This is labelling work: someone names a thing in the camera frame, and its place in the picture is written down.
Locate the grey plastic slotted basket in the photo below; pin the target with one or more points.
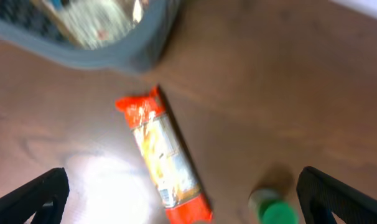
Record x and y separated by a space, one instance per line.
24 25

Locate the green lid spice jar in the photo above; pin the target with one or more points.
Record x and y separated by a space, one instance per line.
270 207

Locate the gold foil food bag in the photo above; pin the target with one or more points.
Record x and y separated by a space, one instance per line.
93 24

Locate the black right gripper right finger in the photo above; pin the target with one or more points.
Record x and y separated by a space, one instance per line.
322 197

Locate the orange spaghetti packet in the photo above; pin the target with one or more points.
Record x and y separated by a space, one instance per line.
165 156

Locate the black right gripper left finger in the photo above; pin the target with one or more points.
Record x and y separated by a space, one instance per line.
43 199

